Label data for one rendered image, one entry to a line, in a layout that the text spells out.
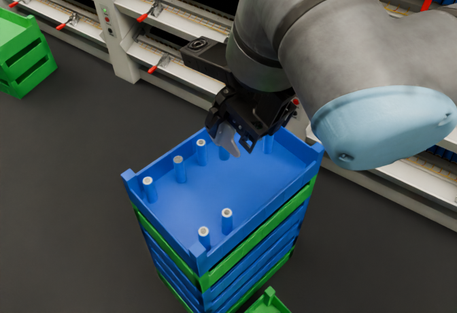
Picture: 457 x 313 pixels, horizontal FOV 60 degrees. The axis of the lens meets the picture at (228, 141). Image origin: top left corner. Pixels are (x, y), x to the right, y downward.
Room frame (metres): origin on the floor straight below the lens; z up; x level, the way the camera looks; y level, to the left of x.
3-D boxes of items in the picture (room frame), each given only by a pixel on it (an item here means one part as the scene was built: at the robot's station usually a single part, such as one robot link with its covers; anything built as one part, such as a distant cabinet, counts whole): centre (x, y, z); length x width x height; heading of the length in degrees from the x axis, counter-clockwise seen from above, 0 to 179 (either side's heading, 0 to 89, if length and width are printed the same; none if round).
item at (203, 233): (0.28, 0.04, 0.44); 0.02 x 0.02 x 0.06
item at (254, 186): (0.40, 0.00, 0.44); 0.30 x 0.20 x 0.08; 133
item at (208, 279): (0.40, 0.00, 0.36); 0.30 x 0.20 x 0.08; 133
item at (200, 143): (0.45, 0.05, 0.44); 0.02 x 0.02 x 0.06
